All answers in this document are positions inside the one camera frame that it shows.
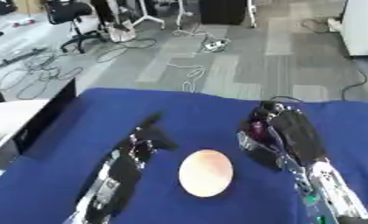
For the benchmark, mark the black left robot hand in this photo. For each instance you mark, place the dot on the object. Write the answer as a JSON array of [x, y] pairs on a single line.
[[154, 137]]

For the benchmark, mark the white power strip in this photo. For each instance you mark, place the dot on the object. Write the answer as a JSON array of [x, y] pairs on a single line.
[[214, 44]]

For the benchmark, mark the white bag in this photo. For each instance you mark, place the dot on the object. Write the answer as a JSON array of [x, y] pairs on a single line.
[[122, 33]]

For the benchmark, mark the white cabinet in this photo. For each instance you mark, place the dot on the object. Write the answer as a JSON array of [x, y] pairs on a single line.
[[361, 26]]

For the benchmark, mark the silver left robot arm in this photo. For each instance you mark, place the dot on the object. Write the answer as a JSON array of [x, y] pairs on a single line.
[[110, 189]]

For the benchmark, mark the black cabinet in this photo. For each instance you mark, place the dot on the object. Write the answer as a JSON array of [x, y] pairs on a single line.
[[223, 11]]

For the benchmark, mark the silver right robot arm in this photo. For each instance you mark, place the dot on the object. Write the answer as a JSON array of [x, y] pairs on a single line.
[[327, 192]]

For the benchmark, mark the black box with white inside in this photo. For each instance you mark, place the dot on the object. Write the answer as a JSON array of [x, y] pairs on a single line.
[[18, 125]]

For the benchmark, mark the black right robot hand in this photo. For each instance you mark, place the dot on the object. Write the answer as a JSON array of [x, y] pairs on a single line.
[[294, 134]]

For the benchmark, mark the black office chair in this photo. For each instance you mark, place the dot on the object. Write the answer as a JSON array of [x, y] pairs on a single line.
[[72, 17]]

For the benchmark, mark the white stand legs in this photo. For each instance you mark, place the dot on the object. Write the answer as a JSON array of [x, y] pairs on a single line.
[[156, 14]]

